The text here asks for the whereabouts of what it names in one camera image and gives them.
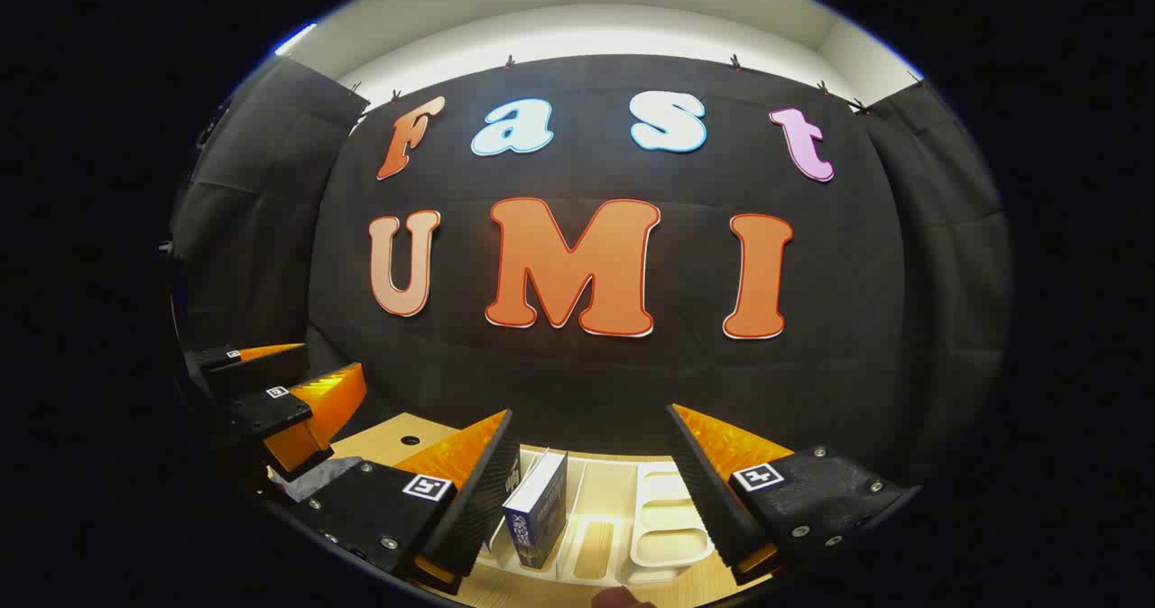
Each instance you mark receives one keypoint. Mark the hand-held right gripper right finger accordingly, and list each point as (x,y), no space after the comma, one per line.
(713,491)

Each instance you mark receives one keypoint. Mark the grey schoolbag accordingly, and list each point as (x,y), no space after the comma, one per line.
(320,477)

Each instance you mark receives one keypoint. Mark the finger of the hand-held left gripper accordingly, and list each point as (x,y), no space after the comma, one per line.
(271,412)
(257,375)

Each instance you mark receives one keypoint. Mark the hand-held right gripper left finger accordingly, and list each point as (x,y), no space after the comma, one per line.
(469,509)

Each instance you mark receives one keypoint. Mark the white bookshelf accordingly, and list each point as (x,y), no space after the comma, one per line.
(668,518)

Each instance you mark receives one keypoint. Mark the blue cover book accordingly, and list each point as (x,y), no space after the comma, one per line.
(537,522)

